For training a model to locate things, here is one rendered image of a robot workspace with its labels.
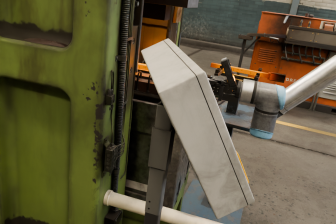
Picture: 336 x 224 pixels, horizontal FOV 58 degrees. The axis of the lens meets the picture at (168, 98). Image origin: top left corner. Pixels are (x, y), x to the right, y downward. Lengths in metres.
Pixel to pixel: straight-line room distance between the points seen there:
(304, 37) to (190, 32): 5.05
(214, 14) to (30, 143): 8.05
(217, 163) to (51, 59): 0.59
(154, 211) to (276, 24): 4.12
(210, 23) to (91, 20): 8.14
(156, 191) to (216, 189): 0.21
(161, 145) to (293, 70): 4.15
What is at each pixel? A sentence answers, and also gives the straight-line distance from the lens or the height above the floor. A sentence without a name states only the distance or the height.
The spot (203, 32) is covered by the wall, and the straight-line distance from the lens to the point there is 8.99.
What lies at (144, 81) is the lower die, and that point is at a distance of 1.17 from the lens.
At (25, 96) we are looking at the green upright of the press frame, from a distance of 1.11.
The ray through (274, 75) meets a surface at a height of 0.95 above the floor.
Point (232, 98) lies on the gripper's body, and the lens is 1.22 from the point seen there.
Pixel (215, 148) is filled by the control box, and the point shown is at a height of 1.07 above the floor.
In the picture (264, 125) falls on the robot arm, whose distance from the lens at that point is 1.22.
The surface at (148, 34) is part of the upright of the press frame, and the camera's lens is 1.50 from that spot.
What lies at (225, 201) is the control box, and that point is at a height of 0.96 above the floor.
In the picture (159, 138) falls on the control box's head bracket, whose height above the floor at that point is 1.00.
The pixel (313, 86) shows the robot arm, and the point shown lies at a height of 1.04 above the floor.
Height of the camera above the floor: 1.30
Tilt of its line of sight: 19 degrees down
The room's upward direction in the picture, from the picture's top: 7 degrees clockwise
